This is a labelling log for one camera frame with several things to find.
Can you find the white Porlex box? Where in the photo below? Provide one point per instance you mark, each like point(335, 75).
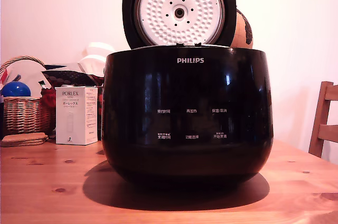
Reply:
point(74, 118)

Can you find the red knitted item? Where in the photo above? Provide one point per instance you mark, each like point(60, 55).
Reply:
point(48, 101)

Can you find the black Philips rice cooker body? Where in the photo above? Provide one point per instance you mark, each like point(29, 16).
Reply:
point(185, 89)

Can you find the white plastic container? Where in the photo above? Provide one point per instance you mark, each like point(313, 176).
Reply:
point(92, 60)

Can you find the stack of cork coasters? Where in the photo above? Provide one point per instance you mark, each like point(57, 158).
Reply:
point(23, 139)

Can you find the dark dotted fabric bag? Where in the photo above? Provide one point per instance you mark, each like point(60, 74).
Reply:
point(71, 77)

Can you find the blue ball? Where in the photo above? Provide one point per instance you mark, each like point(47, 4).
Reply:
point(16, 89)

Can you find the wooden chair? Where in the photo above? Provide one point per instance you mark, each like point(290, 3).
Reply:
point(320, 118)

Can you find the black rice cooker lid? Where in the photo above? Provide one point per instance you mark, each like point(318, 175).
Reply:
point(158, 10)

